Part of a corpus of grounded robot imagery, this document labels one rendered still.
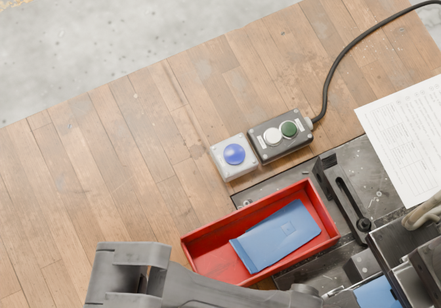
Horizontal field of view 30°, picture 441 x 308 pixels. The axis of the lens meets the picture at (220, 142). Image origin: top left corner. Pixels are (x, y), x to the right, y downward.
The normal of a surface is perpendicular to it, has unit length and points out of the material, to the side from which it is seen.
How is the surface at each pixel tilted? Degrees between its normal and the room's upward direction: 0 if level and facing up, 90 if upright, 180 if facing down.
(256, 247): 0
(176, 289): 27
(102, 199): 0
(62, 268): 0
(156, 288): 63
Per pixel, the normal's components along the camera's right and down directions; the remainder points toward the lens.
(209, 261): 0.04, -0.33
